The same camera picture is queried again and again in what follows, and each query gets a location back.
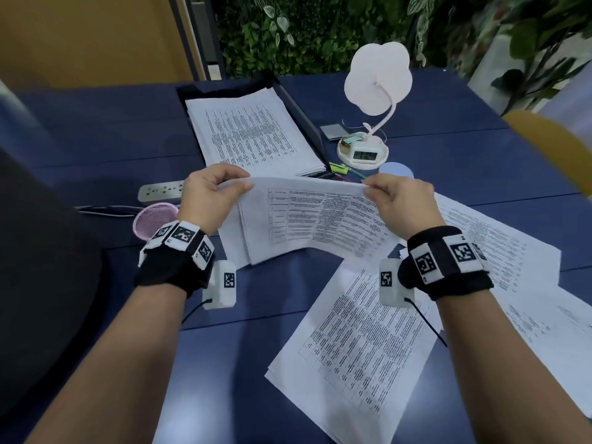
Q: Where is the person's right hand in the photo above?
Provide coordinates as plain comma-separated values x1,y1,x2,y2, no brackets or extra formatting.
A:
361,173,446,241

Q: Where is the person's left hand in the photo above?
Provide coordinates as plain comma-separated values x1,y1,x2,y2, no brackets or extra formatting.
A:
177,163,254,236

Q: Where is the bunch of coloured markers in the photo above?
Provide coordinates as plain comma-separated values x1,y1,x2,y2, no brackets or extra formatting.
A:
319,168,371,183

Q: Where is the printed paper sheet bundle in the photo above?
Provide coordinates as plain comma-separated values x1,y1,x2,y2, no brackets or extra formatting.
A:
184,87,327,179
217,176,403,268

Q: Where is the black mesh tiered tray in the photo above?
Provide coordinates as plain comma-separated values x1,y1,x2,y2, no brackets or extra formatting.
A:
176,72,332,179

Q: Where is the pile of printed papers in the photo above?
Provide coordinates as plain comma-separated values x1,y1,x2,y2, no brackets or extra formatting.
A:
264,191,592,444

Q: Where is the person's right forearm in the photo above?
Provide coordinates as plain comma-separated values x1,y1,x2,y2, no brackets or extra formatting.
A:
437,290,592,444

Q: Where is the person's left forearm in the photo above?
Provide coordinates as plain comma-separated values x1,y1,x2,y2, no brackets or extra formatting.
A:
25,284,188,444

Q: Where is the white flower-shaped desk lamp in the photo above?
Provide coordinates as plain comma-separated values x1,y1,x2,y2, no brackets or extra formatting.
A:
336,41,413,171

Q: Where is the pale blue round pad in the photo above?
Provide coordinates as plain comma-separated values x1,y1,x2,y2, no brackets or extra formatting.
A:
378,161,415,181

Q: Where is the white power strip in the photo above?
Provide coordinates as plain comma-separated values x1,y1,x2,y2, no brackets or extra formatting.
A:
138,179,186,203

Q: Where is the pink mesh cup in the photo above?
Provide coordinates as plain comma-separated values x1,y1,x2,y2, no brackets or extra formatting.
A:
133,202,180,242

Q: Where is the black left wristband with markers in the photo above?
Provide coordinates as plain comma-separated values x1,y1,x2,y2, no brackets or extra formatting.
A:
134,220,216,299

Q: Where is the black wristband with markers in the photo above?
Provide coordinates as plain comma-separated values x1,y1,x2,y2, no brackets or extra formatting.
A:
397,225,495,302
134,220,216,299

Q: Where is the black right wristband with markers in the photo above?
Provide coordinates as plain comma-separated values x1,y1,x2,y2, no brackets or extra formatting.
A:
397,225,495,302

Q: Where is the small grey square card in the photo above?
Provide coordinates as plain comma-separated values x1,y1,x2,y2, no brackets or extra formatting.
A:
319,123,348,142

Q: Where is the white column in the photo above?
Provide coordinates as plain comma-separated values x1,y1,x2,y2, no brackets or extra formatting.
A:
467,36,592,114

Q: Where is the dark green potted plant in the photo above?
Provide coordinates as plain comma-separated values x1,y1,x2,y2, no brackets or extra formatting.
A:
490,0,592,116

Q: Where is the large black chair back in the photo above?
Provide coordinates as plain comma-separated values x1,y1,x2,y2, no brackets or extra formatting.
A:
0,150,105,414

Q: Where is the white board panel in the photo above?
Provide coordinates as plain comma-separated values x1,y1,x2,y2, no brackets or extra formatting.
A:
0,78,49,134

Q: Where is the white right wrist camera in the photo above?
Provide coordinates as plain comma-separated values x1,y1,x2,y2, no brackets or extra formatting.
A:
379,257,416,310

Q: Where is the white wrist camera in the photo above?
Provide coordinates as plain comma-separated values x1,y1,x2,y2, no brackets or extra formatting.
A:
202,259,237,311
379,257,416,310

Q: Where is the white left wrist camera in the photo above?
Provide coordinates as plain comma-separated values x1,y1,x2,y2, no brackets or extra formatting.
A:
202,259,237,311

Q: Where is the power strip cable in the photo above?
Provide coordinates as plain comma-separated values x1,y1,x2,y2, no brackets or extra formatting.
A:
73,203,144,218

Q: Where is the black left camera cable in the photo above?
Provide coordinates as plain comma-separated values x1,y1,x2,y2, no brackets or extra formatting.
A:
181,298,213,325

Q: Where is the black camera cable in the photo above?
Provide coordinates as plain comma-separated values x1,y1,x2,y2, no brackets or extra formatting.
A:
405,298,448,348
181,298,213,325

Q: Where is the black right camera cable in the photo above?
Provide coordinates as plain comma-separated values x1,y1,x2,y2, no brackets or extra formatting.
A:
405,298,448,348

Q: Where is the dark metal door frame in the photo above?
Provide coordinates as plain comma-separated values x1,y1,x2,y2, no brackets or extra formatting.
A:
168,0,228,81

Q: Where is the green plant wall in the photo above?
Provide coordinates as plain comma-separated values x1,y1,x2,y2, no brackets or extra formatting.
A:
215,0,477,79

